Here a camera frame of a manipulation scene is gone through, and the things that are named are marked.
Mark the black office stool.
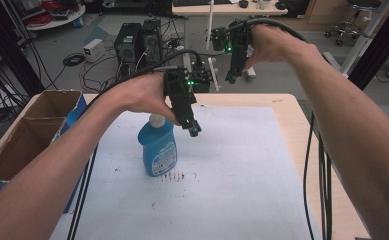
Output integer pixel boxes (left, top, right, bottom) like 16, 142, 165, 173
324, 0, 383, 47

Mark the wooden desk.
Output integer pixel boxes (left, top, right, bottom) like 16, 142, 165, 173
171, 0, 289, 17

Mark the open cardboard box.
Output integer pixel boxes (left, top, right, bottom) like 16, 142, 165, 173
0, 89, 88, 214

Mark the white metal stand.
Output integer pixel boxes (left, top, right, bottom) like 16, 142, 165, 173
322, 0, 389, 77

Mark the black computer tower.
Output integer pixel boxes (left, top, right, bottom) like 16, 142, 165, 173
140, 18, 164, 68
113, 22, 143, 65

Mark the left hand-held gripper black cable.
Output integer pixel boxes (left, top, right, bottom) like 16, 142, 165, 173
66, 48, 204, 240

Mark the white pole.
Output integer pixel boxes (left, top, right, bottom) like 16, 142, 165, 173
205, 0, 215, 51

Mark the white bracket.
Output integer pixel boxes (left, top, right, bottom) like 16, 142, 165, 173
207, 56, 222, 93

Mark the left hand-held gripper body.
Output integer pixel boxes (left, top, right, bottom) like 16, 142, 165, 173
163, 63, 214, 123

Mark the black metal frame post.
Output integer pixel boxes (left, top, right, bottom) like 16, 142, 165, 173
347, 0, 389, 92
0, 0, 47, 98

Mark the small white box device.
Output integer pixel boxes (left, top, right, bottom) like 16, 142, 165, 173
82, 38, 105, 64

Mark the person's left hand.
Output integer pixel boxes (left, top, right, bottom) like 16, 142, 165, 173
106, 71, 181, 126

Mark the coiled black cable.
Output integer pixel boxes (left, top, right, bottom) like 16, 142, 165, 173
62, 52, 87, 67

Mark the red cable bundle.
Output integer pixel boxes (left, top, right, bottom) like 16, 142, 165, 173
24, 0, 61, 28

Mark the white table mat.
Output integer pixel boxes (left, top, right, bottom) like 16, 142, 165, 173
49, 104, 324, 240

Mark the black keyboard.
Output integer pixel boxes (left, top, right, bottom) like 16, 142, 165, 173
172, 0, 214, 8

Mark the blue detergent bottle white cap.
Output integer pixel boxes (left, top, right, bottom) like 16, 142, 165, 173
137, 113, 178, 178

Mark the right hand-held gripper black cable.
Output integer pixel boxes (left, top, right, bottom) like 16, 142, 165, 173
245, 17, 334, 240

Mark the person's right hand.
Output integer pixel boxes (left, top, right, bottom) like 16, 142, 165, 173
243, 24, 317, 72

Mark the hand-held gripper black cable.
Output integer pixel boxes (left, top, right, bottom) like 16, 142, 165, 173
245, 17, 334, 240
66, 48, 204, 240

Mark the round white table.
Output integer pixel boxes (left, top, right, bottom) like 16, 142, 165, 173
24, 2, 87, 32

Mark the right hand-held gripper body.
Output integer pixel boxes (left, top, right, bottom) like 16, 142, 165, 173
211, 19, 253, 73

